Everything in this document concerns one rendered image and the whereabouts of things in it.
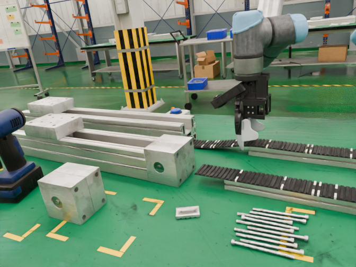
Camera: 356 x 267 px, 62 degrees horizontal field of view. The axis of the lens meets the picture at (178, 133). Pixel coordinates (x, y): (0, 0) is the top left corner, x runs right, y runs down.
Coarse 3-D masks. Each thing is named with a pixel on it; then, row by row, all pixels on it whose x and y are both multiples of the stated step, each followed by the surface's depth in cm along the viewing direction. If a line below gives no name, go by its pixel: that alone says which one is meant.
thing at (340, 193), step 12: (204, 168) 73; (216, 168) 72; (228, 168) 72; (228, 180) 68; (240, 180) 66; (252, 180) 66; (264, 180) 65; (276, 180) 65; (288, 180) 64; (300, 180) 64; (300, 192) 60; (312, 192) 59; (324, 192) 59; (336, 192) 58; (348, 192) 58
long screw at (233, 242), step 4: (232, 240) 53; (232, 244) 53; (236, 244) 52; (240, 244) 52; (244, 244) 52; (248, 244) 52; (252, 248) 51; (256, 248) 51; (260, 248) 51; (264, 248) 50; (268, 252) 50; (272, 252) 50; (276, 252) 49; (280, 252) 49; (284, 256) 49; (288, 256) 48; (292, 256) 48
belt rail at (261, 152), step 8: (248, 152) 84; (256, 152) 83; (264, 152) 83; (272, 152) 81; (280, 152) 80; (288, 152) 78; (296, 160) 78; (304, 160) 77; (312, 160) 76; (320, 160) 75; (328, 160) 75; (336, 160) 74; (344, 160) 72; (352, 160) 71
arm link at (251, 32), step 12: (240, 12) 71; (252, 12) 69; (240, 24) 71; (252, 24) 70; (264, 24) 71; (240, 36) 72; (252, 36) 71; (264, 36) 72; (240, 48) 73; (252, 48) 72
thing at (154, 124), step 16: (80, 112) 120; (96, 112) 116; (112, 112) 111; (128, 112) 109; (144, 112) 106; (96, 128) 108; (112, 128) 104; (128, 128) 100; (144, 128) 98; (160, 128) 93; (176, 128) 90; (192, 128) 97
